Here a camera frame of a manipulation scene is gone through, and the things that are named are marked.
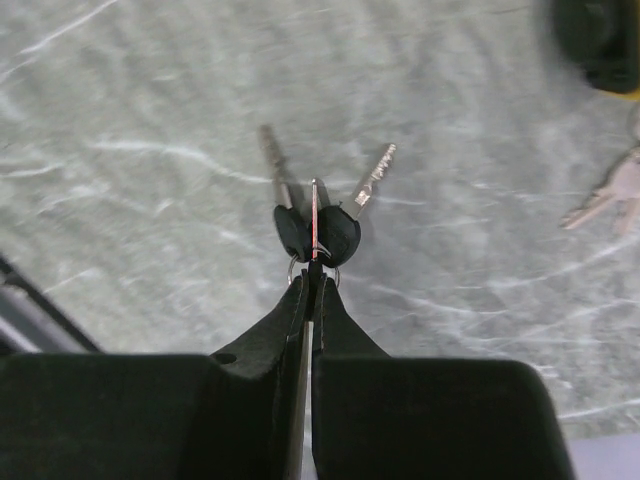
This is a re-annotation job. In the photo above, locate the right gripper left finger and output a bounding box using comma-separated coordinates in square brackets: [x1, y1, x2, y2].
[1, 275, 309, 479]

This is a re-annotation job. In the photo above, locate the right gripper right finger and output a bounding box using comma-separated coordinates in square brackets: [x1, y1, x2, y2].
[312, 277, 574, 479]

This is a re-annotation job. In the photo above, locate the key ring with keys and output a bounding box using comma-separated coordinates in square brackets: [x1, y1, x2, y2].
[257, 124, 399, 289]

